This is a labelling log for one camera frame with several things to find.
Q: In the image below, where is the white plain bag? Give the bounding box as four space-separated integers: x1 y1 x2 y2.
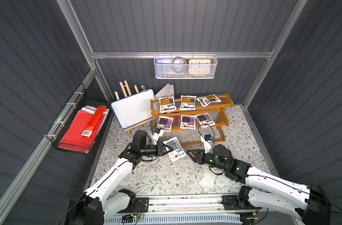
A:
199 167 217 189
163 137 186 162

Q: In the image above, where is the purple coffee bag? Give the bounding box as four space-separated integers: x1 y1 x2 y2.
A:
195 112 216 128
157 116 174 132
180 115 196 129

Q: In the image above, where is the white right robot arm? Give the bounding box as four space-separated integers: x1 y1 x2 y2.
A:
187 144 331 225

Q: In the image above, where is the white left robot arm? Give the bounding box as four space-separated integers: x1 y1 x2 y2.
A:
60 129 174 225

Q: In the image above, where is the orange wooden three-tier shelf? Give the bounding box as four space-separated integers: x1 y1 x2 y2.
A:
151 94 233 146

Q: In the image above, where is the white book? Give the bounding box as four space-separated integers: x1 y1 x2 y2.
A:
155 83 175 100

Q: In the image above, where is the red long box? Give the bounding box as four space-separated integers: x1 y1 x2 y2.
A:
81 106 107 138

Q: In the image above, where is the wooden easel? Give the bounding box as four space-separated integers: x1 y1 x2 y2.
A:
115 80 153 135

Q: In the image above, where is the small green circuit board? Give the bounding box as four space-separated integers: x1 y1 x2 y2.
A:
121 214 141 225

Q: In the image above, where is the red folder stack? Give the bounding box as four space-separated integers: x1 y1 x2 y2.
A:
58 106 109 154

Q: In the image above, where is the yellow square clock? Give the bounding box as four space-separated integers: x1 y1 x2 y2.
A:
188 59 212 77

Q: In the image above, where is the round grey tape roll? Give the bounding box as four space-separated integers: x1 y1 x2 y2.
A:
171 56 186 74

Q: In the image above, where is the blue box in basket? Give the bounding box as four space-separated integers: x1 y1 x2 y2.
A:
154 58 173 69

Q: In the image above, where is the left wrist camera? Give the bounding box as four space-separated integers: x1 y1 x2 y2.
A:
151 128 164 145

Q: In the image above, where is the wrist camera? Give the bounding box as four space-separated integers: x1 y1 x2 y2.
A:
201 135 214 153
151 128 164 145

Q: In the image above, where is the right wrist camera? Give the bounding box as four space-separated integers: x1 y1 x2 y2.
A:
201 135 214 153

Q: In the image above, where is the white board blue frame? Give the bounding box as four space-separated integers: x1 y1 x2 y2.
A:
110 89 155 129

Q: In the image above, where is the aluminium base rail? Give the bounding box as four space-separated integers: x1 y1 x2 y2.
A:
69 193 301 217

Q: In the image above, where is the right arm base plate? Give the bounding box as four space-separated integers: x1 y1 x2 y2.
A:
221 186 261 211

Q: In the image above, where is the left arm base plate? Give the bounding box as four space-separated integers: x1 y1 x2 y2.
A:
118 197 149 213

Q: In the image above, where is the black wire side basket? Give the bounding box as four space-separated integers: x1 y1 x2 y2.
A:
46 84 111 155

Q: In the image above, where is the white wire wall basket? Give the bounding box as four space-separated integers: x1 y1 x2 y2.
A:
154 53 218 80

